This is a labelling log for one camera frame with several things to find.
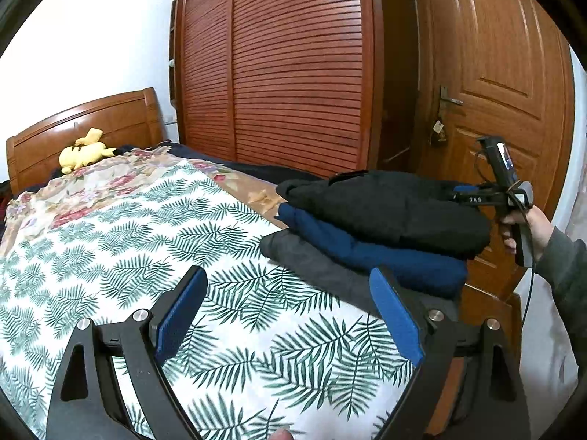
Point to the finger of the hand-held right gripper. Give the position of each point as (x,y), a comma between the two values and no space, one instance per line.
(464,189)

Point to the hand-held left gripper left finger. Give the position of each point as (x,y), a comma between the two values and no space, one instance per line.
(181,316)

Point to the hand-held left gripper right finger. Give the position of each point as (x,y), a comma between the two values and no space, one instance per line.
(396,316)

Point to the black buttoned coat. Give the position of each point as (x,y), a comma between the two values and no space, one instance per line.
(390,211)

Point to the person's right forearm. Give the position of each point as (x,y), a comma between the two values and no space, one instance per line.
(564,284)

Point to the person's right hand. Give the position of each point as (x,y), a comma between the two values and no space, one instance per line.
(541,231)

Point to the person's left hand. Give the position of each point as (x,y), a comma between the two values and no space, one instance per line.
(281,435)

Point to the hanging keys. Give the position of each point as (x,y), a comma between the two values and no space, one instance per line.
(439,128)

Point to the folded navy garment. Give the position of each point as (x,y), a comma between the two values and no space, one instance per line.
(367,252)

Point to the leaf print bed sheet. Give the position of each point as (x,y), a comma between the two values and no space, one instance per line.
(137,238)

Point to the folded grey garment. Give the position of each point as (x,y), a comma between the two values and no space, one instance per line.
(312,261)

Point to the wooden door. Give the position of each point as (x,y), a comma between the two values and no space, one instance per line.
(495,55)

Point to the floral blanket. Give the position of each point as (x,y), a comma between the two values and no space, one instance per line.
(114,178)

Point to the yellow plush toy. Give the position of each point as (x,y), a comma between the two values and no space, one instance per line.
(82,156)

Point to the wooden louvered wardrobe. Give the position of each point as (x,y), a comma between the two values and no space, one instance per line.
(298,55)

